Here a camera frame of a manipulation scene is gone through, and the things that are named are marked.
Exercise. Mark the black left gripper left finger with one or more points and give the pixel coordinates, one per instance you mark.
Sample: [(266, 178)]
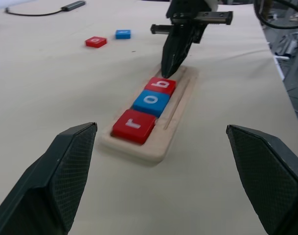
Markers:
[(41, 186)]

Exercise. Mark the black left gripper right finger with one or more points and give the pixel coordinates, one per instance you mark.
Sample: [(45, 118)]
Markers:
[(273, 181)]

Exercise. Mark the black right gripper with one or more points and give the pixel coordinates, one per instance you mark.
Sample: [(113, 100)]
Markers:
[(188, 12)]

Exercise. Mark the red letter block b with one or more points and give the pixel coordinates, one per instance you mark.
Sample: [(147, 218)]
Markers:
[(161, 85)]

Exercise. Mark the blue letter block t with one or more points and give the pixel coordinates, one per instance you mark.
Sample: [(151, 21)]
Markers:
[(123, 34)]

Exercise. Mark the blue letter block o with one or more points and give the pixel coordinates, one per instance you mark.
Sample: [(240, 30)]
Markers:
[(151, 101)]

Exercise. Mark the red letter block o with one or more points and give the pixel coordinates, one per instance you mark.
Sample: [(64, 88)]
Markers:
[(96, 41)]

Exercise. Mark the wooden letter tray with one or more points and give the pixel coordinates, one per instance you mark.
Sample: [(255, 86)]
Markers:
[(173, 127)]

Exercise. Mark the red letter block r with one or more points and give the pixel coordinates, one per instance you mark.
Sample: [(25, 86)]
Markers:
[(135, 126)]

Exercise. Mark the beige table cloth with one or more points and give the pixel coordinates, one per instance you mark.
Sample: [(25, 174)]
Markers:
[(53, 85)]

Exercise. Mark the grey metal frame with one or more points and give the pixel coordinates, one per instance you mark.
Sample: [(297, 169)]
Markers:
[(289, 45)]

